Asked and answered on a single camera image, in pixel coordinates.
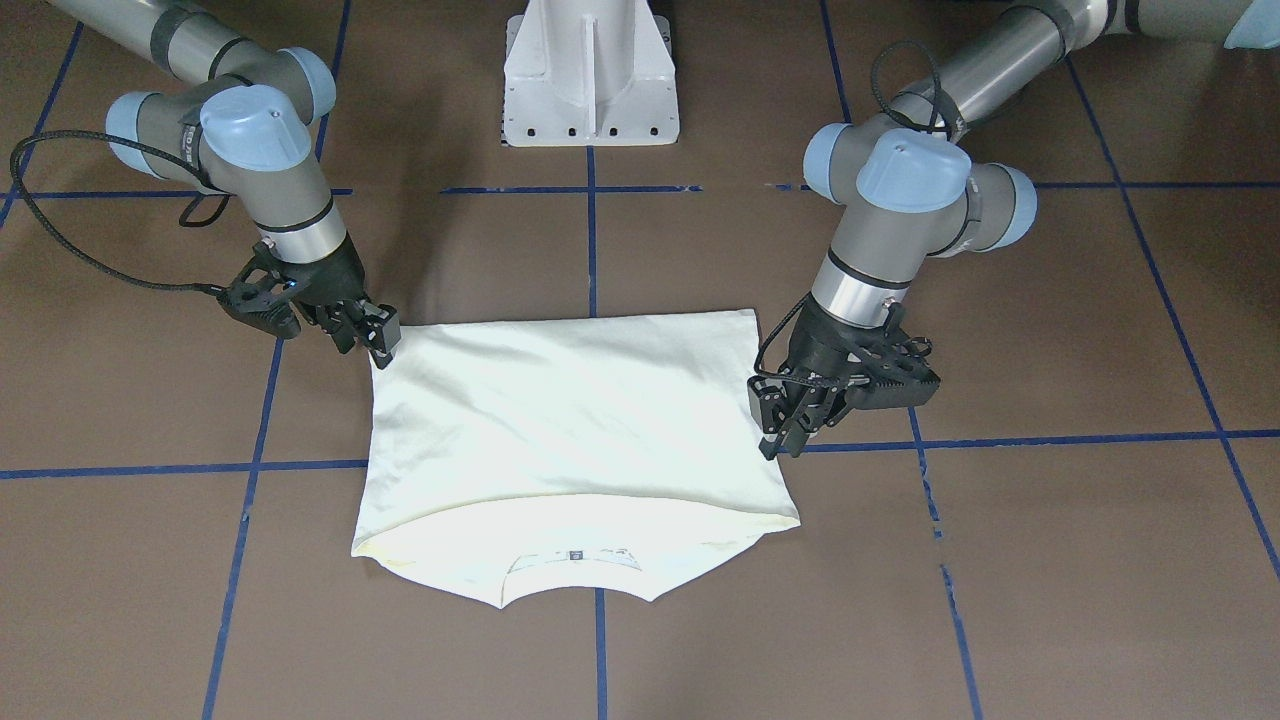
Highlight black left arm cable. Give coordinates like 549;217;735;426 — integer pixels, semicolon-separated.
870;40;961;136

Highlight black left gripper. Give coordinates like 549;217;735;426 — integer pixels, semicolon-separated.
748;299;932;459

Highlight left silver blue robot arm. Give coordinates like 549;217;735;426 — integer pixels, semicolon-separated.
748;1;1277;460

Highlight white camera post base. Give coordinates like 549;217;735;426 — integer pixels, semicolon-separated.
500;1;681;149

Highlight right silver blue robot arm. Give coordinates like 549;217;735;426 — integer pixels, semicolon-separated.
58;1;401;369

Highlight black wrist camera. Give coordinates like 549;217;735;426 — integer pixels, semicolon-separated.
845;346;941;411
215;275;301;340

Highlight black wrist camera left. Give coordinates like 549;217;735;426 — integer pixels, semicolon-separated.
845;346;941;411

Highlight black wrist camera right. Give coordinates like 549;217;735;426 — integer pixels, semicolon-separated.
215;275;301;340

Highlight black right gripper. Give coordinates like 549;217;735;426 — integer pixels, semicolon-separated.
255;240;402;369

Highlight cream long-sleeve cat shirt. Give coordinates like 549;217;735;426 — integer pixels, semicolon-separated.
349;309;801;609

